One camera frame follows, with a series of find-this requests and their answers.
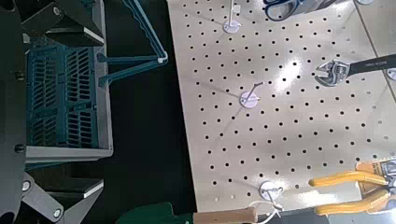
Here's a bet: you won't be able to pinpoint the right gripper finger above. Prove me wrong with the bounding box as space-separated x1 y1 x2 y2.
21 0 106 48
21 172 106 224

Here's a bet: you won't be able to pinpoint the blue scissors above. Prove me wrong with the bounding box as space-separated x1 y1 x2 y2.
262 0 339 22

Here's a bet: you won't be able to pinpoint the blue grey folding crate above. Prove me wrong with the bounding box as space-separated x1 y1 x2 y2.
22 0 115 171

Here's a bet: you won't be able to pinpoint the white pegboard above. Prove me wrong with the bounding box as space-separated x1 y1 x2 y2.
166 0 396 216

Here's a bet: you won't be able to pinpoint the black adjustable wrench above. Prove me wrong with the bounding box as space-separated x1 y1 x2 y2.
314 52 396 88

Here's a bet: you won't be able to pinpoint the green trowel wooden handle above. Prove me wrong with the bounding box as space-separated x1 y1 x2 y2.
115 199 284 224

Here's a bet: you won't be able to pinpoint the yellow handled pliers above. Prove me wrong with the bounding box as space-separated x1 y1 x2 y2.
307 158 396 217

